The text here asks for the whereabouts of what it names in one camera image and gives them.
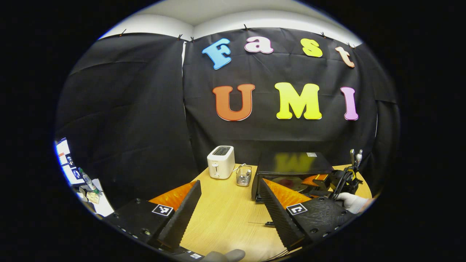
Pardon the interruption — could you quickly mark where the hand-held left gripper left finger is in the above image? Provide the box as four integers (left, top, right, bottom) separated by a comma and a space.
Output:
103, 180, 202, 251

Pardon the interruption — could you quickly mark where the black electric oven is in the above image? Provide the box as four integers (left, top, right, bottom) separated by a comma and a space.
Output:
251, 152, 335, 202

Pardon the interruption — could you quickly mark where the white toaster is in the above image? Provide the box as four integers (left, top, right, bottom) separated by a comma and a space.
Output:
207, 146, 236, 179

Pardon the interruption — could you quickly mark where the clear plastic bottle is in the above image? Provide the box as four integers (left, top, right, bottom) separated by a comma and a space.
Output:
79, 167, 100, 197

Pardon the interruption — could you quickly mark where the white side desk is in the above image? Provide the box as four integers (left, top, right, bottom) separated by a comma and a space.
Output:
75, 178, 115, 218

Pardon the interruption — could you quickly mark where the black backdrop cloth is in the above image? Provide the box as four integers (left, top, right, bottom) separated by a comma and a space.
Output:
55, 27, 401, 210

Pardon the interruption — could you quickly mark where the computer monitor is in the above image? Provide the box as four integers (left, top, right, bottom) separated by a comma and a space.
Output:
55, 138, 85, 186

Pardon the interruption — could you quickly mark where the metal wire basket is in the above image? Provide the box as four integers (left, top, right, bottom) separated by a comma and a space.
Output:
236, 165, 252, 187

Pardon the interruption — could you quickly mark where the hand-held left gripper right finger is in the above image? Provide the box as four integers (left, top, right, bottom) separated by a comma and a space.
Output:
258, 178, 357, 251

